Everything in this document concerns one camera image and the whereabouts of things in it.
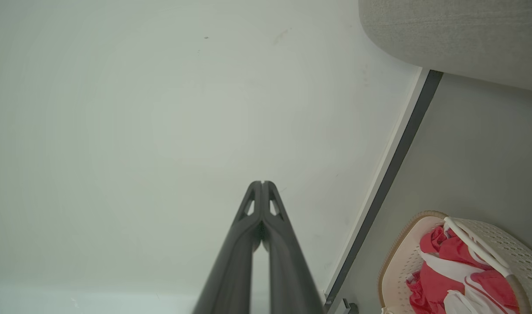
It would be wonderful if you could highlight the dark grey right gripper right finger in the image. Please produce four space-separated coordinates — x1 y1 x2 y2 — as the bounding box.
263 181 325 314

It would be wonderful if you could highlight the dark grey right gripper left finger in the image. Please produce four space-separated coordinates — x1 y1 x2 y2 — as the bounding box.
193 181 263 314

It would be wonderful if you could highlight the red garment with white stripes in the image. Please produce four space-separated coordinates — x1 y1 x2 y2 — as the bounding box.
406 225 520 314

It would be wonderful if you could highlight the cream perforated laundry basket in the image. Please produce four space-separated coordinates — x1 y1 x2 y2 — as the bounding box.
378 211 532 314

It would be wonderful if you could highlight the white baseboard with dark strip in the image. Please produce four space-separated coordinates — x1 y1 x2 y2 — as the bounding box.
323 68 444 312

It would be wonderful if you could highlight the grey fabric sofa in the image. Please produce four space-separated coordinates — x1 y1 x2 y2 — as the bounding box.
359 0 532 93

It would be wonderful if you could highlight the grey metal foot bracket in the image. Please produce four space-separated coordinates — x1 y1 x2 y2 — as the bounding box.
335 298 359 314

